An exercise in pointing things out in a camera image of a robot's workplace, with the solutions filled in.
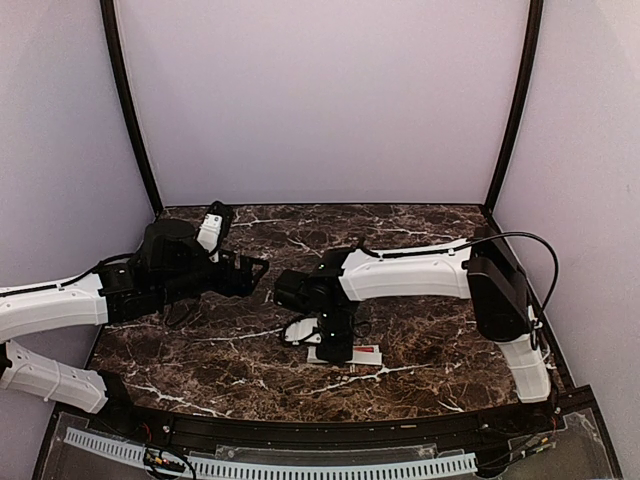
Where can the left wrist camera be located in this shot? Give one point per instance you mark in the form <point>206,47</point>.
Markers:
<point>214,228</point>

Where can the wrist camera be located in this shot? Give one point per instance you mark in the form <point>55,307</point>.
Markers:
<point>214,228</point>
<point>302,332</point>

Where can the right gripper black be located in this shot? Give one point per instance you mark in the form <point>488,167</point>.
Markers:
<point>342,351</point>

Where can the black frame post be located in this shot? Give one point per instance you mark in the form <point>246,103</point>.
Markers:
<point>128,109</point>
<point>525,70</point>

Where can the white remote control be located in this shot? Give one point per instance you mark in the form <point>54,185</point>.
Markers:
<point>313,359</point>

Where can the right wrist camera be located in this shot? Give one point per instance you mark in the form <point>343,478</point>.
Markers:
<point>302,332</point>

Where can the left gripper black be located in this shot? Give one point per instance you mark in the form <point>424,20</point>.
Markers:
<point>244,284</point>

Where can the right black frame post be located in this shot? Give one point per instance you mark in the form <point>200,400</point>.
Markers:
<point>525,70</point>

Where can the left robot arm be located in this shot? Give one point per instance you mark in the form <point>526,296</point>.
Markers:
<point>175,261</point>

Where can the grey slotted cable duct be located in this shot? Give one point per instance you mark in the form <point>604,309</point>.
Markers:
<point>199,467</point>

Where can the left black frame post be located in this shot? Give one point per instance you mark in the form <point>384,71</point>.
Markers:
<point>128,109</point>

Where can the black front rail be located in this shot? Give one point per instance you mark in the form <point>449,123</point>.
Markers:
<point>486,432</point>

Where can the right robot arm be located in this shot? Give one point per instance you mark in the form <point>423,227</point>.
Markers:
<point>481,269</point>

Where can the white battery cover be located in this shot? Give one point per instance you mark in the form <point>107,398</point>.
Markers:
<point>367,355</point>

